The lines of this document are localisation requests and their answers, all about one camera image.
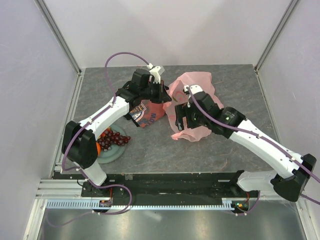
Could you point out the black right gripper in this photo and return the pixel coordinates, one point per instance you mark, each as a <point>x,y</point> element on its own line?
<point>182,110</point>

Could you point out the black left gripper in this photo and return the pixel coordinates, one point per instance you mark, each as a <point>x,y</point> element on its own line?
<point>164,97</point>

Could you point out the orange fruit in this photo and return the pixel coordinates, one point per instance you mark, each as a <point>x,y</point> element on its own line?
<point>98,149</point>

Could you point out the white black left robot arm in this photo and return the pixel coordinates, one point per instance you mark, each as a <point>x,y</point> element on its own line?
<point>79,143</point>

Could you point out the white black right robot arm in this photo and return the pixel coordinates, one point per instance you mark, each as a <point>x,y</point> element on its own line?
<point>290,172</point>

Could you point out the dark red grape bunch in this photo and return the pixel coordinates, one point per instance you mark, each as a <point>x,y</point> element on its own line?
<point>110,138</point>

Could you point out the grey green plate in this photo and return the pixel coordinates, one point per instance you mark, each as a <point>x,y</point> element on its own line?
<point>115,152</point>

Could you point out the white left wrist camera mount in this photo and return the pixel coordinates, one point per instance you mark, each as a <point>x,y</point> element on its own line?
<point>156,71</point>

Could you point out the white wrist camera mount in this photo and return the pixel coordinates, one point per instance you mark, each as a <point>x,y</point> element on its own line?
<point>191,90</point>
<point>156,71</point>

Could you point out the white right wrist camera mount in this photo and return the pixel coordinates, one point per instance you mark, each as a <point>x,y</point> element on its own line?
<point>191,90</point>

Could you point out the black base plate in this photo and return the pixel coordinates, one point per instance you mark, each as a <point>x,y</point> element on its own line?
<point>170,188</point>

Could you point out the front aluminium rail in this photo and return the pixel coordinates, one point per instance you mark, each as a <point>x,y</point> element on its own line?
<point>70,188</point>

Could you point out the white slotted cable duct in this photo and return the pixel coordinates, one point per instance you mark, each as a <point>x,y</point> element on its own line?
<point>95,204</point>

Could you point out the left aluminium frame post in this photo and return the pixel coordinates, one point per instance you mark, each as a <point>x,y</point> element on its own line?
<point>46,13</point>

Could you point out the aluminium frame post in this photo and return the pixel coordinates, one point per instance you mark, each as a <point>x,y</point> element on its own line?
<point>46,13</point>
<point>276,34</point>

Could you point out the right aluminium frame post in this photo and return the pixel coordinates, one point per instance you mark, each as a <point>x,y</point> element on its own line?
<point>276,34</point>

